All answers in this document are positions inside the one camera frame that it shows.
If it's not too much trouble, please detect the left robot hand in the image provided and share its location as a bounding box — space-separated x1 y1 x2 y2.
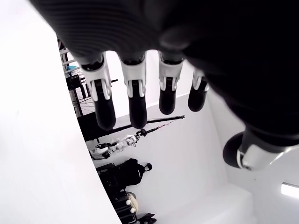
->
29 0 299 172

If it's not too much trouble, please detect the black gantry beam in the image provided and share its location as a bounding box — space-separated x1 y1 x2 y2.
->
114 115 185 131

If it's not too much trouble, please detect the metal shelf rack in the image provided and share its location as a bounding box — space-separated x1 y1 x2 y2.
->
58 39 96 117

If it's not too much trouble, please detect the black cabinet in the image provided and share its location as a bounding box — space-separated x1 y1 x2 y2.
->
78 114 117 142

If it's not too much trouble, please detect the black backpack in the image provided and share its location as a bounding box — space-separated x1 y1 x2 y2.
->
119 158 153 186

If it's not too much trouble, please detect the black equipment case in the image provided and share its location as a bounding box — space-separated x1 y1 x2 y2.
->
97 163 120 189

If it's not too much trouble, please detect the rectangular ceiling light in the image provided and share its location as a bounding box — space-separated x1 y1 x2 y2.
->
281 182 299 196

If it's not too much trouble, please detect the black suitcase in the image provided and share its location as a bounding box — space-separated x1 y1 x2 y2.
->
112 193 131 224

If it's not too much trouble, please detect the black bundle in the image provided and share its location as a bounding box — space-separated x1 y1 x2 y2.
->
137 212 157 224

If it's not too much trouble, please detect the red black suspension rope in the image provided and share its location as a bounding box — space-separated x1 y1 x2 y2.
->
137 119 180 138

